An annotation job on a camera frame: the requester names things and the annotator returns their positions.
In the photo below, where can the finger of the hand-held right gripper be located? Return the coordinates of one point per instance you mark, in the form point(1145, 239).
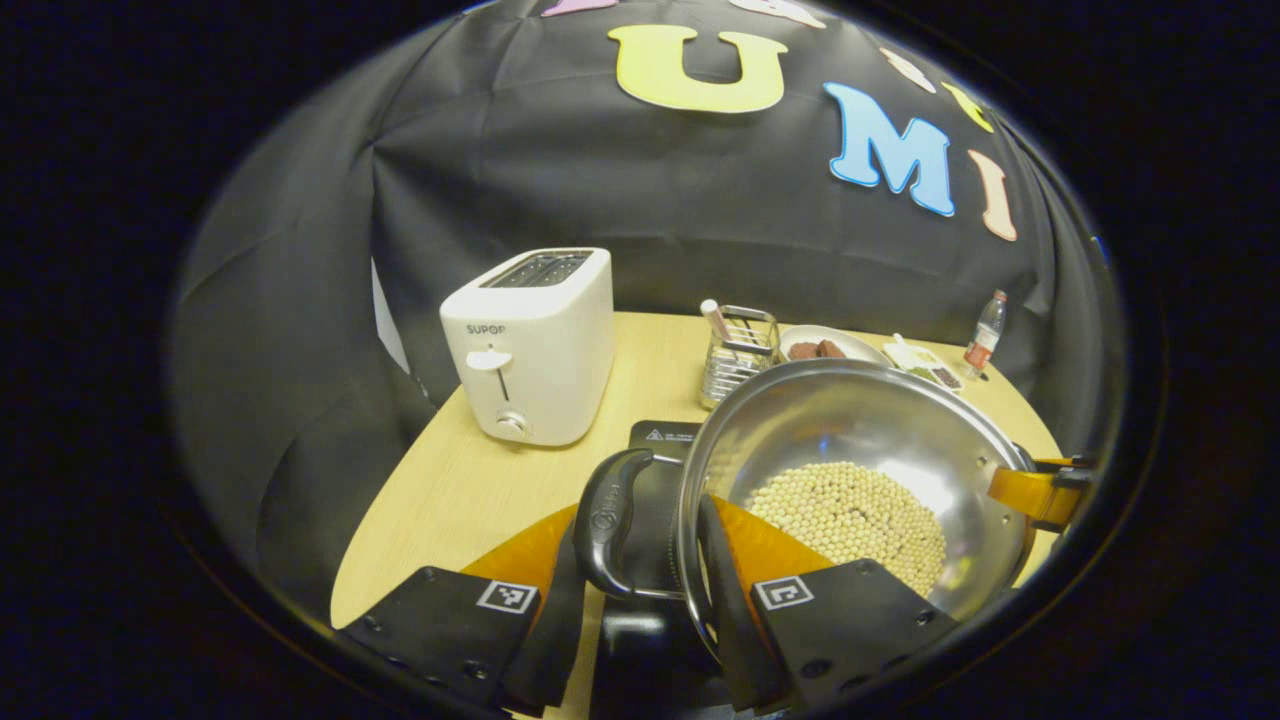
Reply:
point(1025, 492)

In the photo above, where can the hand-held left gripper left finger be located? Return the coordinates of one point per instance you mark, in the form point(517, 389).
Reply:
point(560, 630)

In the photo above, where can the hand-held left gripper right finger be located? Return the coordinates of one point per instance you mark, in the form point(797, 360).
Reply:
point(735, 640)

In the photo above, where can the stainless steel pot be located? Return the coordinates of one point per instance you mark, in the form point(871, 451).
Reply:
point(830, 420)

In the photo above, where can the black induction cooktop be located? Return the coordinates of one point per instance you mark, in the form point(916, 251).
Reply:
point(660, 438)

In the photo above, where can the clear plastic water bottle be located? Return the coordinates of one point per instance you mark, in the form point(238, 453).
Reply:
point(985, 340)

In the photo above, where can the white divided bean dish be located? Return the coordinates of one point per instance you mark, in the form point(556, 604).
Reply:
point(925, 365)

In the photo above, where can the pile of soybeans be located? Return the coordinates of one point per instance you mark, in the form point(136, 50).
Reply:
point(850, 520)

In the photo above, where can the white oval plate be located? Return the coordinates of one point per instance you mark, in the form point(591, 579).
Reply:
point(850, 340)

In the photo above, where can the red meat pieces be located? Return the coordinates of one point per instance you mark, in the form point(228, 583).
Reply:
point(815, 350)

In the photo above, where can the white toaster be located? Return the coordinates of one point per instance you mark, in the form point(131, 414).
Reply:
point(540, 350)

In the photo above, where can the pink stick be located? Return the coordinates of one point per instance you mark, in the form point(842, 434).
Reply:
point(714, 318)

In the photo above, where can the black backdrop cloth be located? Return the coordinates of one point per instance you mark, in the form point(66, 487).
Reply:
point(500, 170)

